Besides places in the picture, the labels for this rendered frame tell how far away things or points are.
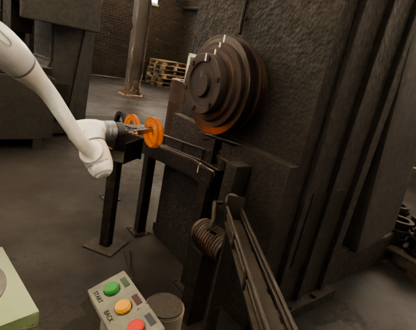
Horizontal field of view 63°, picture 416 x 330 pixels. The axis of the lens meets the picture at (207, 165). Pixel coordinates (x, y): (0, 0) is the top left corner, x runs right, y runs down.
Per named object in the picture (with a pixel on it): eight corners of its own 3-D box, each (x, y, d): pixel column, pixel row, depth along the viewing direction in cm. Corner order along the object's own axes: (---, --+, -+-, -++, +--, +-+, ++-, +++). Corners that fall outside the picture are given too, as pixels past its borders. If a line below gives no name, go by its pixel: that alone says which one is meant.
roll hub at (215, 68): (187, 107, 175) (197, 51, 167) (221, 120, 155) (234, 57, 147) (178, 106, 172) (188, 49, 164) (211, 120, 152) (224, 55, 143)
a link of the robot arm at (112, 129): (106, 143, 154) (118, 142, 157) (107, 123, 151) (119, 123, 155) (99, 137, 161) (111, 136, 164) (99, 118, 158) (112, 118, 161)
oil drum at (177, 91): (187, 137, 531) (198, 80, 504) (209, 149, 487) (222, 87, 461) (154, 137, 494) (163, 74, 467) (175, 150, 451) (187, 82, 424)
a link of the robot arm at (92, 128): (97, 128, 161) (104, 150, 156) (62, 129, 152) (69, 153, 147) (102, 114, 154) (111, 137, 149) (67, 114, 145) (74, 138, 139)
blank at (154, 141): (152, 152, 177) (147, 152, 175) (146, 124, 181) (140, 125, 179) (166, 140, 165) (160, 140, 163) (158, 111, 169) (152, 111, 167)
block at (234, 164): (231, 204, 172) (242, 160, 165) (242, 211, 166) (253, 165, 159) (215, 206, 165) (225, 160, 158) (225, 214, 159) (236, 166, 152)
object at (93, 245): (95, 230, 228) (105, 127, 206) (129, 243, 221) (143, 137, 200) (75, 243, 209) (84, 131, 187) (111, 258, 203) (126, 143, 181)
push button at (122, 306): (128, 300, 89) (126, 295, 88) (134, 310, 86) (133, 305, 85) (113, 308, 87) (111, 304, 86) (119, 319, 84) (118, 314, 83)
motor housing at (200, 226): (192, 304, 178) (213, 214, 162) (218, 334, 162) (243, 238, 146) (171, 312, 170) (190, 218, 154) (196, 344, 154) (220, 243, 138)
